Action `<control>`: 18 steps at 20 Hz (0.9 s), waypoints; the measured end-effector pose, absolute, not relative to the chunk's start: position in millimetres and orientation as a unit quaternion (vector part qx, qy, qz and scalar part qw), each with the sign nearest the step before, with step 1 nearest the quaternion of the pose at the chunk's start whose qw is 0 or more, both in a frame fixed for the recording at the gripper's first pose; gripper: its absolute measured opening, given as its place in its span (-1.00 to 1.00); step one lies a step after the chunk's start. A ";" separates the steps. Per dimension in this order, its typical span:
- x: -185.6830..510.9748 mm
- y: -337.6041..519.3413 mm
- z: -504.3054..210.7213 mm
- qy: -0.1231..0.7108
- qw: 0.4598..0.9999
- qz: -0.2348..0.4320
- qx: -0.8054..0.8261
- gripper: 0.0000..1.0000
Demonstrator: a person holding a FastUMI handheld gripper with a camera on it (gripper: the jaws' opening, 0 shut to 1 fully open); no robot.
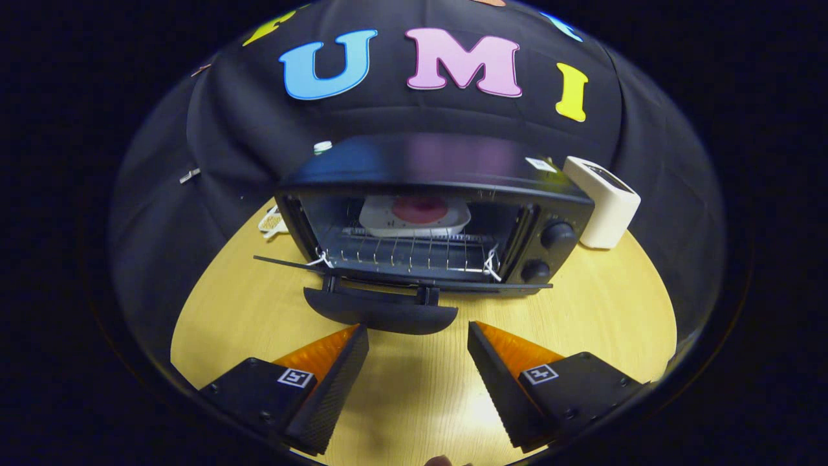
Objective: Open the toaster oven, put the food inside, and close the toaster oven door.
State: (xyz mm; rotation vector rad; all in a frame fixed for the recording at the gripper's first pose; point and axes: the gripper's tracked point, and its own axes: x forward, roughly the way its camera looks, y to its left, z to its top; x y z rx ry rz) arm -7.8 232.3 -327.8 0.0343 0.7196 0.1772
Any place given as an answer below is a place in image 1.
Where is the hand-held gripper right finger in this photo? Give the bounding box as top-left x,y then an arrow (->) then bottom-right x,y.
467,320 -> 649,454

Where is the black toaster oven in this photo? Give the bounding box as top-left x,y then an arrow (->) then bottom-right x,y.
254,133 -> 596,336

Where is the small divided snack dish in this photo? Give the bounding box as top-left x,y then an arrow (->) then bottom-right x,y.
257,206 -> 290,239

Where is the black backdrop cloth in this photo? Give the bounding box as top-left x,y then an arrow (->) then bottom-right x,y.
107,0 -> 728,363

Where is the white square plate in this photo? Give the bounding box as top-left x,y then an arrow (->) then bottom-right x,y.
359,195 -> 472,238

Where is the pink ham slice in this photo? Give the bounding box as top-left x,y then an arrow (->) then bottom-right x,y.
391,196 -> 449,225

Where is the metal wire oven rack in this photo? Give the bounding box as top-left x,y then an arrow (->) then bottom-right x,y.
315,228 -> 502,276

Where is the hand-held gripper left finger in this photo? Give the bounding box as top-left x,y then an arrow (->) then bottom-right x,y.
198,324 -> 370,457

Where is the white pop-up toaster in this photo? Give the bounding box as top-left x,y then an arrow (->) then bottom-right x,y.
563,155 -> 641,250

